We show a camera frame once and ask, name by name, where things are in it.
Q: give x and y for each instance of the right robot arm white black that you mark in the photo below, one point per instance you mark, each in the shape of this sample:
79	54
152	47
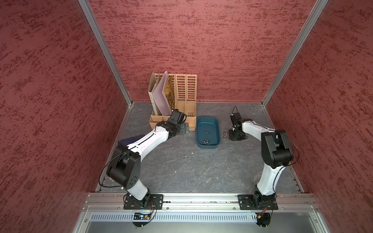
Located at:
276	153

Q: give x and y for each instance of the teal plastic storage tray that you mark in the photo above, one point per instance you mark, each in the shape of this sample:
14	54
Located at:
207	124

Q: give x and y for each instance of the beige plastic file organizer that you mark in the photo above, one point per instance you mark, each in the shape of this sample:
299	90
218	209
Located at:
185	100

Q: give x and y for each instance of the pile of silver wing nuts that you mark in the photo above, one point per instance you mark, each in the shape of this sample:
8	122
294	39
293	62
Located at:
206	141

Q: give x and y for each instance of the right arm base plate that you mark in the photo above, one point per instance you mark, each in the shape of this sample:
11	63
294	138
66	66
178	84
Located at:
257	202

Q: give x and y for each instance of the brown cardboard folder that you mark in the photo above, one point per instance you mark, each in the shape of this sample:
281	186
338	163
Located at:
154	80

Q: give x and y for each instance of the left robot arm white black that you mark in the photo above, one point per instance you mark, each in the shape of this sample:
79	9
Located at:
124	166

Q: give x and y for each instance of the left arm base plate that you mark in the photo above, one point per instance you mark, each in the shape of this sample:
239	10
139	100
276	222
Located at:
150	202

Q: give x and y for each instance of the aluminium front rail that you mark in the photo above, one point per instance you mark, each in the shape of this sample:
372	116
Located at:
201	202

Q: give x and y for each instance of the pink paper folder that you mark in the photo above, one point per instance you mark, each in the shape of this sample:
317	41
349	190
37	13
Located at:
159	95

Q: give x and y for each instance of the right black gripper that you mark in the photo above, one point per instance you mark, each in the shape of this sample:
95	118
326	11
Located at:
233	138

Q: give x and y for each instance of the patterned gold black booklet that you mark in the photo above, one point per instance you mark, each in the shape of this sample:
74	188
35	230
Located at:
169	91

